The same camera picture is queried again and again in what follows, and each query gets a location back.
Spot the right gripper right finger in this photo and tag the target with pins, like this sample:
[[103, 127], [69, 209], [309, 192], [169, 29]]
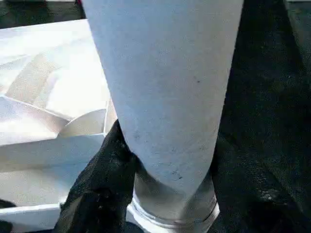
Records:
[[252, 199]]

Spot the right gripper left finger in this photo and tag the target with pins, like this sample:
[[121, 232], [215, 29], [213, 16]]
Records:
[[99, 194]]

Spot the white plastic table top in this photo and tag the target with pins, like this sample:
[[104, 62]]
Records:
[[43, 97]]

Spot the white plastic table leg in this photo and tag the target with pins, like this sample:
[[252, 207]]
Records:
[[165, 87]]

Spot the black work mat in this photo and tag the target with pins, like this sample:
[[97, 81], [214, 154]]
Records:
[[267, 87]]

